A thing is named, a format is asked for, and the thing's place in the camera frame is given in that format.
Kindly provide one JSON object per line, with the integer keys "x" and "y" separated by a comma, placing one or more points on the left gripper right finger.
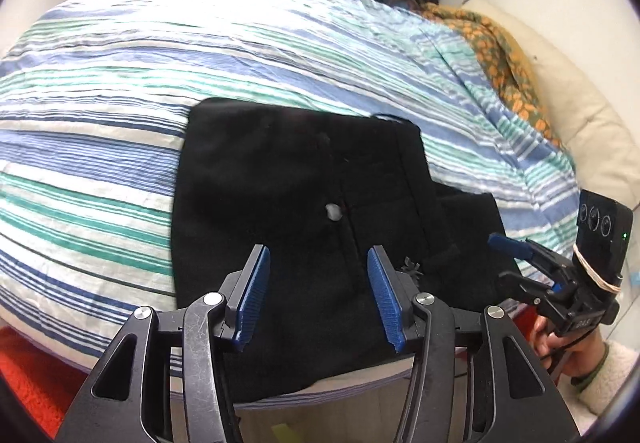
{"x": 509, "y": 396}

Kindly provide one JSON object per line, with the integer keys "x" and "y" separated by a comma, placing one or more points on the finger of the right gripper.
{"x": 526, "y": 290}
{"x": 555, "y": 266}

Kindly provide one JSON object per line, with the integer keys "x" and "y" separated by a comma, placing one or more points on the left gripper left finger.
{"x": 126, "y": 397}

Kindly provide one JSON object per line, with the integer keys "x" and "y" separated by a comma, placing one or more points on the black pants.
{"x": 319, "y": 190}

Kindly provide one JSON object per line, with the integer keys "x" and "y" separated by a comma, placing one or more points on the right forearm cream sleeve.
{"x": 600, "y": 387}

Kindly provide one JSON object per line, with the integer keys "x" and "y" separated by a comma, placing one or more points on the right hand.
{"x": 584, "y": 349}

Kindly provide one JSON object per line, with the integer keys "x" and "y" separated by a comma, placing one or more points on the red orange rug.
{"x": 45, "y": 385}

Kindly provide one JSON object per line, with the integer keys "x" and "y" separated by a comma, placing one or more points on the cream pillow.
{"x": 602, "y": 147}

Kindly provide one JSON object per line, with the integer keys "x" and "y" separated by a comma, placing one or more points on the orange floral blanket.
{"x": 503, "y": 61}

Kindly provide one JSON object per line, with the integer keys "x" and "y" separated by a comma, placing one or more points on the striped blue green bedsheet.
{"x": 95, "y": 98}

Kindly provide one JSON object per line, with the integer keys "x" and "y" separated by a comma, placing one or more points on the black camera box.
{"x": 604, "y": 227}

